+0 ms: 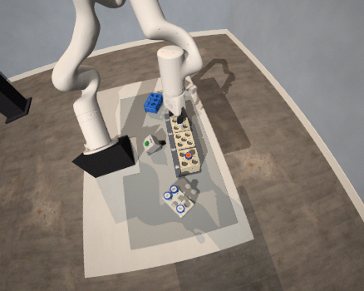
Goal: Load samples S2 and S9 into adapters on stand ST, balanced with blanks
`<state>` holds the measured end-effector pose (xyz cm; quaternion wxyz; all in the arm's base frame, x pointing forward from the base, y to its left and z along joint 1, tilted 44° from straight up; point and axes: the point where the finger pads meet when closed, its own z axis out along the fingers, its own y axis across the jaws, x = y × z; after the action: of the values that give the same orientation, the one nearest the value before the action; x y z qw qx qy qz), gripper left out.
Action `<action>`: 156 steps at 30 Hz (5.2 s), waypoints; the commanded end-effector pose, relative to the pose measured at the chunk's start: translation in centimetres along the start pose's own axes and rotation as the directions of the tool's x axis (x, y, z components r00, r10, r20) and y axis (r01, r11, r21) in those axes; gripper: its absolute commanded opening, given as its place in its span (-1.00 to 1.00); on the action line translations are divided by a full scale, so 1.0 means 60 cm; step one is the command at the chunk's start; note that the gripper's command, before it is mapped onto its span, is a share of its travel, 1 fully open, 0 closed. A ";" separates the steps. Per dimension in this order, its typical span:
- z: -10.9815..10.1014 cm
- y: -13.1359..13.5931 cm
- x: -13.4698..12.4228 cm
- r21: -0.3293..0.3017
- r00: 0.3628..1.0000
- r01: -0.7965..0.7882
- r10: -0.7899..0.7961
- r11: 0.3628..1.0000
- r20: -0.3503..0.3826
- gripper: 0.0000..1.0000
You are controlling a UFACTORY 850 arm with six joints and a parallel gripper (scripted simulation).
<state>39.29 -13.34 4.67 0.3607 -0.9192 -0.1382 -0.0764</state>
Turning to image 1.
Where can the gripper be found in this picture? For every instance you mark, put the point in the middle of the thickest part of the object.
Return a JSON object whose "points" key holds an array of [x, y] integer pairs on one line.
{"points": [[176, 105]]}

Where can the beige tube rack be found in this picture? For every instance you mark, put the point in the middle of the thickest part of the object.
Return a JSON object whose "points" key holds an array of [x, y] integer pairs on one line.
{"points": [[181, 201]]}

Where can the blue tube rack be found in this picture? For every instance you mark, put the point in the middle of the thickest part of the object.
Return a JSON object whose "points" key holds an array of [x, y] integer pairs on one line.
{"points": [[154, 103]]}

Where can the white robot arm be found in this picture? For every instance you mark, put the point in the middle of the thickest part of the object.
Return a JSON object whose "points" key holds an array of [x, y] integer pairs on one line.
{"points": [[175, 63]]}

